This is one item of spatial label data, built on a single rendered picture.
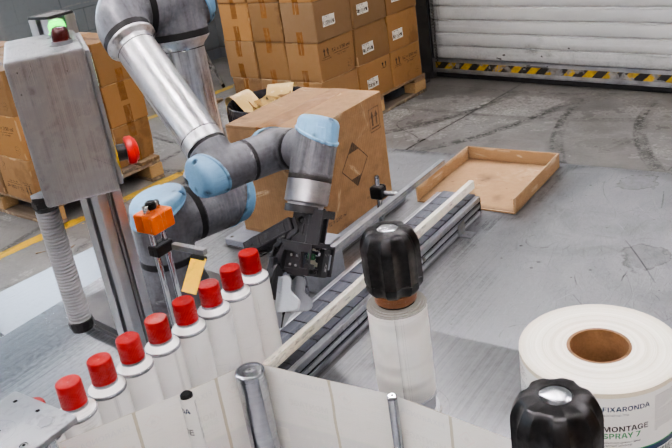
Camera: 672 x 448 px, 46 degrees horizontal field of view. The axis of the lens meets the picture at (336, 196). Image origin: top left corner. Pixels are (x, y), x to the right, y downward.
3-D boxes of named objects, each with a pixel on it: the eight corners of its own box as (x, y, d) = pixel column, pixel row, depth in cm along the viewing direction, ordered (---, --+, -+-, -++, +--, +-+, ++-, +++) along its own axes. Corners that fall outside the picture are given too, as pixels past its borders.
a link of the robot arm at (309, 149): (320, 121, 142) (351, 121, 135) (311, 182, 142) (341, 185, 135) (285, 112, 137) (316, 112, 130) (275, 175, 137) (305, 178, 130)
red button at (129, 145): (113, 143, 102) (136, 138, 103) (110, 136, 105) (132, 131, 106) (120, 171, 104) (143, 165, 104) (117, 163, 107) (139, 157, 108)
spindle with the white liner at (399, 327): (422, 435, 112) (399, 247, 101) (368, 418, 117) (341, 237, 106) (450, 398, 119) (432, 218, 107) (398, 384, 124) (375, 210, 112)
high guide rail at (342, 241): (91, 449, 109) (88, 441, 108) (85, 446, 109) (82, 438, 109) (444, 164, 188) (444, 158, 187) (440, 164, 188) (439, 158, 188)
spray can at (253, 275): (270, 371, 132) (248, 262, 124) (248, 362, 135) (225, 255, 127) (291, 354, 135) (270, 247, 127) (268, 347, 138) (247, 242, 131)
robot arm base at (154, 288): (163, 321, 157) (153, 277, 153) (127, 298, 168) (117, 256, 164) (226, 291, 166) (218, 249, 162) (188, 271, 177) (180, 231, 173)
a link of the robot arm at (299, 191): (278, 175, 134) (306, 182, 141) (274, 202, 134) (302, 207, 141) (314, 180, 130) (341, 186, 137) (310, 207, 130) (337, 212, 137)
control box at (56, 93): (47, 209, 100) (1, 62, 93) (42, 171, 115) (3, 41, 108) (127, 189, 103) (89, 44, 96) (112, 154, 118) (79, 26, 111)
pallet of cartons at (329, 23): (327, 145, 505) (299, -39, 461) (235, 133, 557) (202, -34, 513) (429, 91, 587) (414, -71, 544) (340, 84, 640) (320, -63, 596)
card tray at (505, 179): (515, 214, 185) (514, 198, 183) (417, 201, 199) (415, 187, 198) (559, 167, 207) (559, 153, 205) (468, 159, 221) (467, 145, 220)
